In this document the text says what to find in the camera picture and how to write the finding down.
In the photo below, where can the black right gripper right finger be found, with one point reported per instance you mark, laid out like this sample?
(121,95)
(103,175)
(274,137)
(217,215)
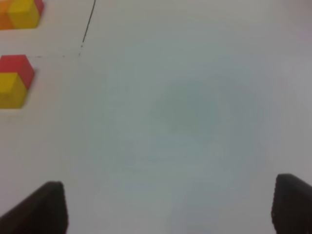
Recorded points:
(292,205)

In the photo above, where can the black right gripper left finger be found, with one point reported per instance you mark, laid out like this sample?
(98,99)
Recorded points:
(42,212)

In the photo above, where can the orange template cube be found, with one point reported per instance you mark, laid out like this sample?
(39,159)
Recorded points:
(5,22)

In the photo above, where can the yellow template cube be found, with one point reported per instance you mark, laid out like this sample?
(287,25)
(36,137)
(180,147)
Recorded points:
(24,14)

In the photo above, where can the red template cube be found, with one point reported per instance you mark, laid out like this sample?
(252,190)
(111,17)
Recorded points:
(40,6)

